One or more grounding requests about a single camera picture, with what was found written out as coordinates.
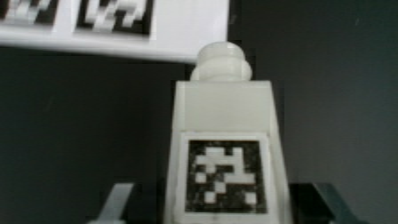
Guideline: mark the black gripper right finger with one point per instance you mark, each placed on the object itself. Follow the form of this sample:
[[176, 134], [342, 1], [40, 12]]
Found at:
[[319, 205]]

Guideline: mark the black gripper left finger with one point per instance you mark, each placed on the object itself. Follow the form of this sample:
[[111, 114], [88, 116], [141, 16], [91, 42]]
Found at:
[[111, 213]]

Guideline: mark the white table leg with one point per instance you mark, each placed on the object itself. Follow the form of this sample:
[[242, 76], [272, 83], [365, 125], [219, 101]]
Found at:
[[226, 177]]

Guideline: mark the white plate with fiducial tags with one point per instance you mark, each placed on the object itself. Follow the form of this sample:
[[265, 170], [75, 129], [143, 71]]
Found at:
[[152, 29]]

